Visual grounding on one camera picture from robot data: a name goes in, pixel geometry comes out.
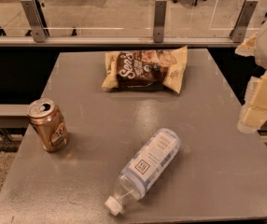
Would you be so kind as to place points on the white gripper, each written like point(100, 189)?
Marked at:
point(254, 110)

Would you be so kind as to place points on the clear blue-label plastic bottle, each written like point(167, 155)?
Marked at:
point(142, 171)

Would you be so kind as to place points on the yellow brown snack bag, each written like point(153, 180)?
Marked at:
point(136, 69)

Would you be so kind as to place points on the glass barrier panel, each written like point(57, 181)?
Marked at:
point(210, 18)

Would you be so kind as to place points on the gold soda can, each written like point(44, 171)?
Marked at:
point(48, 121)

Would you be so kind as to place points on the right metal bracket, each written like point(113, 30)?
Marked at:
point(238, 32)

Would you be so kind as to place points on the metal bracket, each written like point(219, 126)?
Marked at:
point(238, 32)
point(34, 19)
point(159, 21)

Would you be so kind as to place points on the middle metal bracket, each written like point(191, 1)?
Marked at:
point(159, 21)

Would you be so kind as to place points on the left metal bracket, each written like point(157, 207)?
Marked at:
point(34, 19)

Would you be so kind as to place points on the grey metal rail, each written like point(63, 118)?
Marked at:
point(78, 41)

